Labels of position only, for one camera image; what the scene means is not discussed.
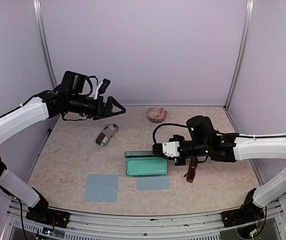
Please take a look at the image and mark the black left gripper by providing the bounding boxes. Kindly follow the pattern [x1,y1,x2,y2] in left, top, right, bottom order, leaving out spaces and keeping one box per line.
[68,93,126,121]

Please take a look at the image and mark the brown sunglasses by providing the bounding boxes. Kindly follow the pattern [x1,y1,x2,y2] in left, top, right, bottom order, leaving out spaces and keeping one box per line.
[184,157,198,183]

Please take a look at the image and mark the blue-green leather glasses case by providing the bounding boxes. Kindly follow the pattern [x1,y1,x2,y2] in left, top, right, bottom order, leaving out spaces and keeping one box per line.
[124,150,168,177]

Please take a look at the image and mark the blue cleaning cloth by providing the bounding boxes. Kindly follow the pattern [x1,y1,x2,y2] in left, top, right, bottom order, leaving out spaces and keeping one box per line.
[136,175,170,191]
[84,174,119,203]

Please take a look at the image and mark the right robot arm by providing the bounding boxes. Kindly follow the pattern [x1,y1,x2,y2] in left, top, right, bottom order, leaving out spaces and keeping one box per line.
[162,115,286,222]

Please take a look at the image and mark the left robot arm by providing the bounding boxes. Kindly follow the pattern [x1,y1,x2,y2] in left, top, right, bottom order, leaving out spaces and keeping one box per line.
[0,71,126,223]

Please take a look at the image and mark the american flag glasses case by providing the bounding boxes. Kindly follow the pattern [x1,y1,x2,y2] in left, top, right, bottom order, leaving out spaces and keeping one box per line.
[95,123,119,147]

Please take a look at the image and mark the red patterned ceramic bowl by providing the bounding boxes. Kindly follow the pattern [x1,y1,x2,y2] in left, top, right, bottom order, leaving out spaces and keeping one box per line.
[146,106,168,123]

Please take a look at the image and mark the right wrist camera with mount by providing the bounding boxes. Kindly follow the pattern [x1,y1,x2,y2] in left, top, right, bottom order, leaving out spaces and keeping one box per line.
[152,134,185,159]

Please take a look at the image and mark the black cable on left wrist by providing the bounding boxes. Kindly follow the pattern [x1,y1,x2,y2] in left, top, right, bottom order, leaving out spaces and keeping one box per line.
[79,74,101,96]

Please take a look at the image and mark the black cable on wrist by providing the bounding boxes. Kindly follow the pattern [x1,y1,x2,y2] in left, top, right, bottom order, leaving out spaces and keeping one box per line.
[79,74,101,96]
[152,122,192,147]

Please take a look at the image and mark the black cable on right wrist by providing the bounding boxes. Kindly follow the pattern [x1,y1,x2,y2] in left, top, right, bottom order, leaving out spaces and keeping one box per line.
[152,122,192,147]

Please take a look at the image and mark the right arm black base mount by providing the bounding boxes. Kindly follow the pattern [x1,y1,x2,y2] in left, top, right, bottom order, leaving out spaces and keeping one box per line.
[221,208,265,228]

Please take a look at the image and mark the front aluminium rail base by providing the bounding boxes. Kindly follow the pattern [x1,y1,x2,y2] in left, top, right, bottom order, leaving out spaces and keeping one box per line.
[0,200,286,240]

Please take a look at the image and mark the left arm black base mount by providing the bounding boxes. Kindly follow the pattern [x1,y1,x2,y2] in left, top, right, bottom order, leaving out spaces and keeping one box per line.
[26,208,70,229]

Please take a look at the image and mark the left aluminium frame post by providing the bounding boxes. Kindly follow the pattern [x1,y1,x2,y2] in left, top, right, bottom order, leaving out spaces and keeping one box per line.
[33,0,58,88]

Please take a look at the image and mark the aluminium frame post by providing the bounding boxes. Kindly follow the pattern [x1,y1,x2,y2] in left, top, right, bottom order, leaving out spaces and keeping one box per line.
[224,0,255,112]
[33,0,58,88]

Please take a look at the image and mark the right aluminium frame post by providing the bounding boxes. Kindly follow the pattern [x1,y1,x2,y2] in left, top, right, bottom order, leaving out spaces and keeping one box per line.
[224,0,255,112]

